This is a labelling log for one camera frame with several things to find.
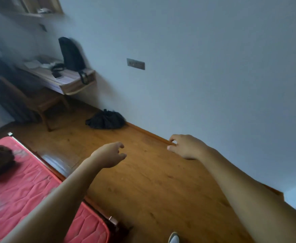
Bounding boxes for wooden wall shelf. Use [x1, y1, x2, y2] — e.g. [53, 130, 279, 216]
[0, 0, 64, 18]

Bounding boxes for white papers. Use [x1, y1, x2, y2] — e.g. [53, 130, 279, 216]
[24, 59, 54, 70]

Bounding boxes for black backpack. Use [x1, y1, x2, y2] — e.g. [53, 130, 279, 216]
[58, 36, 91, 85]

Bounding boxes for wooden headboard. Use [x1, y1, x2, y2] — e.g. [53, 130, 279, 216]
[7, 132, 133, 243]

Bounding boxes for small wooden desk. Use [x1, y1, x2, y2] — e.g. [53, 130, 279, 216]
[16, 55, 97, 96]

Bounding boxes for wooden chair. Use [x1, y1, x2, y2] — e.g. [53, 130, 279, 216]
[0, 75, 71, 132]

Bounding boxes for blue curtain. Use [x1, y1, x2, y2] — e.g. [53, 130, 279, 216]
[0, 71, 43, 124]

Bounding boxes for person's right forearm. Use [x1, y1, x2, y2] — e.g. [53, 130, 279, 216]
[198, 146, 296, 243]

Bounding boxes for person's right hand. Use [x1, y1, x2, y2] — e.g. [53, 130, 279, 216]
[167, 134, 210, 161]

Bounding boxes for red quilted mattress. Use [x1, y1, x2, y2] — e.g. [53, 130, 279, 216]
[0, 136, 110, 243]

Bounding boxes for grey wall switch plate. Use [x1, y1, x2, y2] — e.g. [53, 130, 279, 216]
[126, 58, 146, 71]

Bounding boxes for person's left hand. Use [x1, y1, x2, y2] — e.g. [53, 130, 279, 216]
[90, 141, 127, 169]

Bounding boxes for black bag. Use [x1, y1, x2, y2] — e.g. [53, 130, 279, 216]
[85, 108, 126, 130]

